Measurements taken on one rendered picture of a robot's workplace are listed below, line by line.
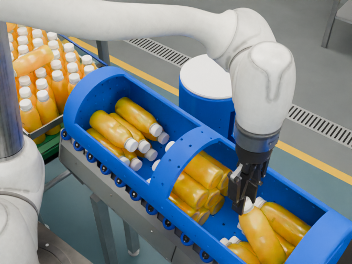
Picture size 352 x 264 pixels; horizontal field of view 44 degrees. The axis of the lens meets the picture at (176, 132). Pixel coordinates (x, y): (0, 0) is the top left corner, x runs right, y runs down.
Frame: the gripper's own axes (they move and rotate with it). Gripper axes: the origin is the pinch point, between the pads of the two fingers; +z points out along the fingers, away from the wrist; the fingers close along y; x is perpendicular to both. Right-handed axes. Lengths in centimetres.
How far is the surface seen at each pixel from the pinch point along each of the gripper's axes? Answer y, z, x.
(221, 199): 8.6, 22.3, 12.6
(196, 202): -2.3, 12.6, 12.8
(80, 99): -4, 4, 60
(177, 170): -3.1, 3.6, 19.0
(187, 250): -6.5, 31.7, 11.8
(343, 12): 256, 99, 91
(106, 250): -5, 99, 64
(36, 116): -10, 22, 82
